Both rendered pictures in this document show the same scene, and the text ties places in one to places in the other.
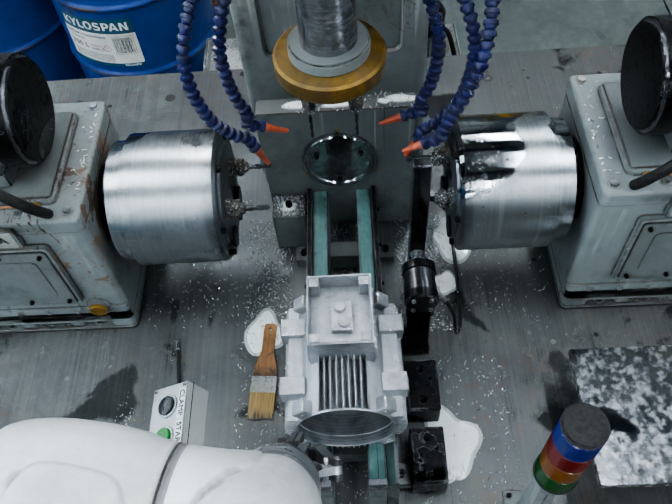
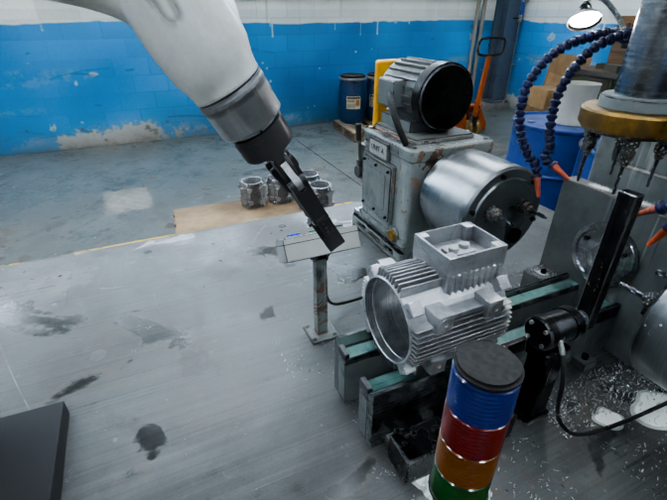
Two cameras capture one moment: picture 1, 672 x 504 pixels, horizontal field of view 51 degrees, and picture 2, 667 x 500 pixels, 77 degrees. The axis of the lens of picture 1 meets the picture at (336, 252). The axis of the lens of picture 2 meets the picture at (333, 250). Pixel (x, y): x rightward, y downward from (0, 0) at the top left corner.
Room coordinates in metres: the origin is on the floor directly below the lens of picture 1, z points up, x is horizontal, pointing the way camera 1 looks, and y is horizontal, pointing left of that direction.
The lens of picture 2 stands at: (0.05, -0.46, 1.49)
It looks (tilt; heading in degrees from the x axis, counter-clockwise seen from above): 30 degrees down; 63
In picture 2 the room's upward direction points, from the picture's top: straight up
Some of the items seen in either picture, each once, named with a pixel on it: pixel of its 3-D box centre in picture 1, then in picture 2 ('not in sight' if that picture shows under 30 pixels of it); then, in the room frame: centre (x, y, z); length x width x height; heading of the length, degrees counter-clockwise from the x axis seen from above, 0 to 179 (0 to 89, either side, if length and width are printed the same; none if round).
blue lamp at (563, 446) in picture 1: (580, 433); (482, 386); (0.30, -0.28, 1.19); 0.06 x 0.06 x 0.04
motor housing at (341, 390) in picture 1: (344, 369); (432, 305); (0.50, 0.01, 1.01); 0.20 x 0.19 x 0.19; 177
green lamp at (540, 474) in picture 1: (558, 467); (461, 475); (0.30, -0.28, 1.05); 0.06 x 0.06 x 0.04
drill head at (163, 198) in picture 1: (153, 198); (465, 195); (0.87, 0.34, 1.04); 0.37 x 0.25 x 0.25; 86
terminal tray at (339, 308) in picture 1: (340, 319); (457, 257); (0.54, 0.00, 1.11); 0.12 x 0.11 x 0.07; 177
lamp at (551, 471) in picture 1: (565, 457); (466, 448); (0.30, -0.28, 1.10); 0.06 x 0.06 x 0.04
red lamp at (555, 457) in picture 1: (572, 445); (474, 419); (0.30, -0.28, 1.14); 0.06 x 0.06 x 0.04
